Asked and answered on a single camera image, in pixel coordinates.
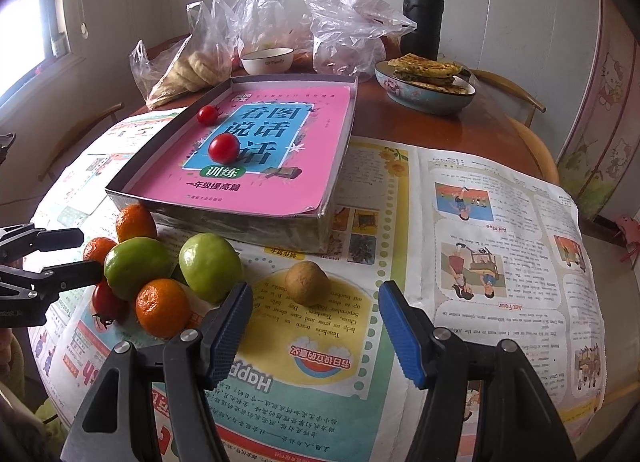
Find large green jujube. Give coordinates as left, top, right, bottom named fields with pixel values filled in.
left=103, top=237, right=173, bottom=301

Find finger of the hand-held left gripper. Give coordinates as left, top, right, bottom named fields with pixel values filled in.
left=0, top=224, right=84, bottom=263
left=0, top=259, right=103, bottom=301

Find fried pancakes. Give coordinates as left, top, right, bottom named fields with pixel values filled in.
left=387, top=56, right=471, bottom=92

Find white ceramic bowl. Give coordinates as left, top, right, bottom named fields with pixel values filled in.
left=241, top=48, right=295, bottom=76

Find colourful printed newspaper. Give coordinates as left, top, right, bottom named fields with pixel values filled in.
left=37, top=109, right=188, bottom=223
left=27, top=137, right=608, bottom=462

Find grey cardboard box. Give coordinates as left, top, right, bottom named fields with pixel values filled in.
left=105, top=74, right=361, bottom=253

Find pink plastic object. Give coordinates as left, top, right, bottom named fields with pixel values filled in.
left=615, top=214, right=640, bottom=249

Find large red tomato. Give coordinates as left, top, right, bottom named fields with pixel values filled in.
left=208, top=134, right=241, bottom=164

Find orange mandarin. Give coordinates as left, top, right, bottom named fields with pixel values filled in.
left=135, top=278, right=192, bottom=339
left=82, top=237, right=118, bottom=265
left=116, top=203, right=158, bottom=244

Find brown kiwi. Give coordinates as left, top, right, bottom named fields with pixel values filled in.
left=285, top=262, right=331, bottom=306

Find black thermos flask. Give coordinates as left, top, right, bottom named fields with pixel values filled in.
left=403, top=0, right=445, bottom=60

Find stack of flatbreads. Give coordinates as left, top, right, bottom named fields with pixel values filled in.
left=149, top=48, right=223, bottom=107

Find window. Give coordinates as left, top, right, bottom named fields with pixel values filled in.
left=0, top=0, right=67, bottom=95

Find clear plastic flatbread bag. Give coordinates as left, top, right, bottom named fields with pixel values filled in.
left=130, top=0, right=241, bottom=110

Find blue floral bowl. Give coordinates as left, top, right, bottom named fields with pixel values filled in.
left=375, top=60, right=476, bottom=116

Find pink cartoon printed wardrobe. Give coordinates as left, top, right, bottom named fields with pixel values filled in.
left=554, top=0, right=640, bottom=223

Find tall clear plastic bag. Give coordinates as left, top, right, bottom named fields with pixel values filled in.
left=212, top=0, right=316, bottom=70

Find crumpled clear plastic bag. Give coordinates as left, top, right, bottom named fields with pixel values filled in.
left=305, top=0, right=417, bottom=76

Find red tomato with stem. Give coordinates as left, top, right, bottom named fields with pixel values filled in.
left=91, top=281, right=128, bottom=325

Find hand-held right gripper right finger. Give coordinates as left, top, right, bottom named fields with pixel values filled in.
left=378, top=280, right=576, bottom=462

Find pink book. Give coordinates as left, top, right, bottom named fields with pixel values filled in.
left=125, top=84, right=353, bottom=217

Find person's green clothing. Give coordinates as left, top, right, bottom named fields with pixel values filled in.
left=0, top=332, right=68, bottom=462

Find wooden chair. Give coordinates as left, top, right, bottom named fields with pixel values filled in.
left=470, top=69, right=547, bottom=129
left=37, top=102, right=126, bottom=183

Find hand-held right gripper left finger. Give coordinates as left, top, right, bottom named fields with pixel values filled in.
left=60, top=282, right=254, bottom=462

